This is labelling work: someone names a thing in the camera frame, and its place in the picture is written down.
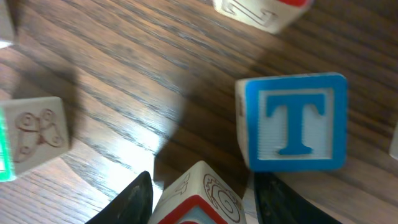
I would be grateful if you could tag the red I block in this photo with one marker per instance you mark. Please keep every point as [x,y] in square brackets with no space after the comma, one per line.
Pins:
[268,15]

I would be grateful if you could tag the red U block moved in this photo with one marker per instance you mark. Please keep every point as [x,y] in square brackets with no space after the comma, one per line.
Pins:
[199,195]

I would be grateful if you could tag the blue T block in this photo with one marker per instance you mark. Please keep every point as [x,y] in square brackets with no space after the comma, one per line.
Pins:
[292,122]

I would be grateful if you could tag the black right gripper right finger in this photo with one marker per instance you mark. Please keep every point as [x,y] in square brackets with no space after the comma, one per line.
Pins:
[277,203]

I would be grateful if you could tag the green R block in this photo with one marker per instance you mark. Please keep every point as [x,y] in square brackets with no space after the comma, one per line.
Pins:
[33,131]

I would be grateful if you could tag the yellow G block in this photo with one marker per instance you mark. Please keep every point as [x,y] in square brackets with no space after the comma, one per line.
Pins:
[393,149]

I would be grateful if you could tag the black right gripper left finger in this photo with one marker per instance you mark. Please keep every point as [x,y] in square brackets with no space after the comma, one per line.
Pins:
[132,206]

